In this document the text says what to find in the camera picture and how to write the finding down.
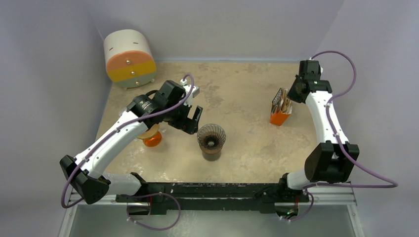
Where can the orange glass carafe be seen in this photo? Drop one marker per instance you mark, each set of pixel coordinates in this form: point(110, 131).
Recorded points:
point(153, 141)

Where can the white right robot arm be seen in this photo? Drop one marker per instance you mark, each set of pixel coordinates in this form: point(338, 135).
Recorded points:
point(327, 162)

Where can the grey glass carafe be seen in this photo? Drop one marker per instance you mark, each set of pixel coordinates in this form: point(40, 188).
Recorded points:
point(212, 157)

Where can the orange coffee filter box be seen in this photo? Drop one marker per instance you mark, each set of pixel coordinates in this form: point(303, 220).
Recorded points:
point(281, 107)

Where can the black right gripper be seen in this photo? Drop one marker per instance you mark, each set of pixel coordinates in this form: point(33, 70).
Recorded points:
point(295, 95)

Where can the white round drawer cabinet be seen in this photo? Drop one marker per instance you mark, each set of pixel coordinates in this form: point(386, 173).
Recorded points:
point(128, 59)

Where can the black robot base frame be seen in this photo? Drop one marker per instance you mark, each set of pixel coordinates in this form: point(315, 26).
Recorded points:
point(266, 198)

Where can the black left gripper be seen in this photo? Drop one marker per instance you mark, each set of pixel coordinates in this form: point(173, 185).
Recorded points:
point(189, 125)

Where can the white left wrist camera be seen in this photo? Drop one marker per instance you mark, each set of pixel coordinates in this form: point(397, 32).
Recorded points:
point(195, 90)

